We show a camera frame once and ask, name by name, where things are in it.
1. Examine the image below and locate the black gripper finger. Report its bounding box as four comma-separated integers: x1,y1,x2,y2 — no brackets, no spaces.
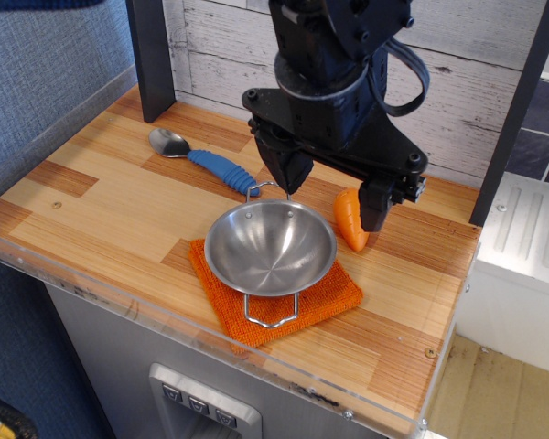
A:
255,132,314,194
359,177,394,232

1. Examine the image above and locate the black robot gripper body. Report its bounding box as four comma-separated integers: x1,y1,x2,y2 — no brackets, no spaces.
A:
242,54,428,204

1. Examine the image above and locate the orange plastic carrot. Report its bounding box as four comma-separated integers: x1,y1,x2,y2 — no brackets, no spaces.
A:
333,187,370,252

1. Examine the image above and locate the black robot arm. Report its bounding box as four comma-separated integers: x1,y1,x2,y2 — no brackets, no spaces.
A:
242,1,430,232

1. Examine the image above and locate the orange knitted cloth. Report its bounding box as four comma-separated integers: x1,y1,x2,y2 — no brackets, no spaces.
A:
188,239,363,348

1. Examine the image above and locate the white toy sink unit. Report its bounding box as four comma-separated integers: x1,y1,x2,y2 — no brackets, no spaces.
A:
456,173,549,371

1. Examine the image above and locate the clear acrylic edge guard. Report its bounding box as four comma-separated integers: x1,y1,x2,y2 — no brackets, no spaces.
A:
0,217,479,438

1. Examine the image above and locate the grey toy fridge front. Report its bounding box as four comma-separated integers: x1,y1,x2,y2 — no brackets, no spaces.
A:
48,286,378,438

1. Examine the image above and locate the silver dispenser button panel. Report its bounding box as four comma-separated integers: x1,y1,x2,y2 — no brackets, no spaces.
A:
149,363,263,438

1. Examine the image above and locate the black yellow object in corner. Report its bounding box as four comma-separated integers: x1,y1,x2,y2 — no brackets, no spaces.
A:
0,400,39,439

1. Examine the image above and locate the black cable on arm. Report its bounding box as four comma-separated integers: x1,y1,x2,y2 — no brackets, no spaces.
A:
370,37,431,118

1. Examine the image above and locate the steel colander bowl with handles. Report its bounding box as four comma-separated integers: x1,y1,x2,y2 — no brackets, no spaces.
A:
204,181,338,329

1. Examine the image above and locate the spoon with blue handle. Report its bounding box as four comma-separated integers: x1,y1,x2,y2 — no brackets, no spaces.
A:
148,128,260,198

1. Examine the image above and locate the dark right upright post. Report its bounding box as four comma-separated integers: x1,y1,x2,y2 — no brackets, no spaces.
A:
469,0,549,227

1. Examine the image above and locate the dark upright post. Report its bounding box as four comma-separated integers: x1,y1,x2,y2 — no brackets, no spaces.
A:
125,0,176,123
469,0,549,227

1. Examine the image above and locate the dark left upright post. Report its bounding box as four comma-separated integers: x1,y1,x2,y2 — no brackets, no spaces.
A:
125,0,176,123

